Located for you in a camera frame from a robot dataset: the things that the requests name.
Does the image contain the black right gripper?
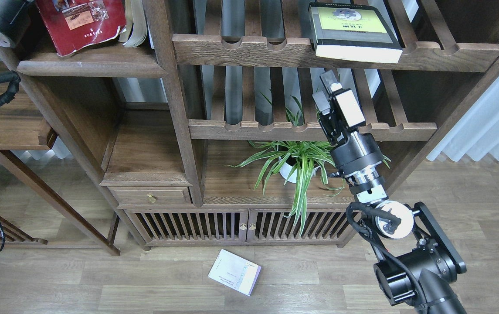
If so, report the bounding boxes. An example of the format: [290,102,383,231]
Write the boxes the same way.
[312,70,384,177]

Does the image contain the green spider plant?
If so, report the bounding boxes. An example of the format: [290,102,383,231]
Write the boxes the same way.
[238,87,385,234]

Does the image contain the upright cream books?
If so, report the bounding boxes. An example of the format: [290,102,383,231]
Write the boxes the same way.
[119,0,148,48]

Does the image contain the brass drawer knob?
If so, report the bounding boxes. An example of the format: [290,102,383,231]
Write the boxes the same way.
[146,193,157,204]

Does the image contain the white plant pot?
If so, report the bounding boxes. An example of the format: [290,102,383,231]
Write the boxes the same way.
[278,157,320,185]

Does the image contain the large wooden bookshelf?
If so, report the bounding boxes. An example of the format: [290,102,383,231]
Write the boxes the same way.
[0,0,499,248]

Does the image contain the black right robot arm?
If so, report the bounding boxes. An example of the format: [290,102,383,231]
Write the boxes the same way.
[313,70,467,314]

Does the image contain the thick yellow grey book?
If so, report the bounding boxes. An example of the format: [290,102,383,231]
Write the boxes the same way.
[308,2,403,64]

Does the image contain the white pleated curtain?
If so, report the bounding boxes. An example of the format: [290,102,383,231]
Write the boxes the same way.
[427,76,499,162]

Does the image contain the white lavender cover book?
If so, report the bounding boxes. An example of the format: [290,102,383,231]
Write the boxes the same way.
[209,249,261,296]

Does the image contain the red cover book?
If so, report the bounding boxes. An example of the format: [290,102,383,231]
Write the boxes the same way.
[35,0,126,56]

